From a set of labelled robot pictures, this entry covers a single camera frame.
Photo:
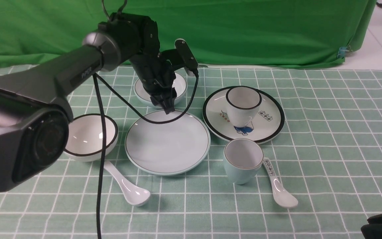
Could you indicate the white spoon with print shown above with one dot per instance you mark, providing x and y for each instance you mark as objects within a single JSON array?
[{"x": 281, "y": 196}]

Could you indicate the light blue bowl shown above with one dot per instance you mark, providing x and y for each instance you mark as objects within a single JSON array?
[{"x": 180, "y": 85}]

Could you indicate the black rimmed printed plate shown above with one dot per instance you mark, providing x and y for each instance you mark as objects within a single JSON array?
[{"x": 267, "y": 123}]

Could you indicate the light blue cup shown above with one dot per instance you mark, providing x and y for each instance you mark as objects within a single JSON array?
[{"x": 242, "y": 160}]

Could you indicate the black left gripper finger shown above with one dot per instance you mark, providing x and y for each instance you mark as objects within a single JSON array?
[
  {"x": 158, "y": 100},
  {"x": 166, "y": 101}
]

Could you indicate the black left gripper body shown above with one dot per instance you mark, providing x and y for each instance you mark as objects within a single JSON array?
[{"x": 156, "y": 74}]

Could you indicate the black rimmed white bowl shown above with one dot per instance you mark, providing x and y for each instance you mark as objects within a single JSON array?
[{"x": 85, "y": 138}]

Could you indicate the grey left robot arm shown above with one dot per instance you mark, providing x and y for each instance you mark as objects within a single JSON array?
[{"x": 34, "y": 111}]

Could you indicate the plain white ceramic spoon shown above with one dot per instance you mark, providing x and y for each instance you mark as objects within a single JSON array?
[{"x": 134, "y": 195}]

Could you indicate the green checkered tablecloth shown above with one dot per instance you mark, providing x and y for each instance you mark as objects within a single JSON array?
[{"x": 328, "y": 155}]

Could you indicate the black rimmed white cup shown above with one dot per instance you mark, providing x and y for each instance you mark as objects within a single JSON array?
[{"x": 242, "y": 105}]

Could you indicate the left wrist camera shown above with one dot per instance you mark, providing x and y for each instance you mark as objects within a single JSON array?
[{"x": 182, "y": 57}]

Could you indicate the light blue plate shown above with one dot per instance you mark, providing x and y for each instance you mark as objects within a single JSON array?
[{"x": 173, "y": 145}]

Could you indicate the green backdrop cloth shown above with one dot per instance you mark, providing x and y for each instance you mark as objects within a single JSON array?
[{"x": 279, "y": 33}]

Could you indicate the blue binder clip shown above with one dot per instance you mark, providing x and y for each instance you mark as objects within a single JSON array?
[{"x": 342, "y": 52}]

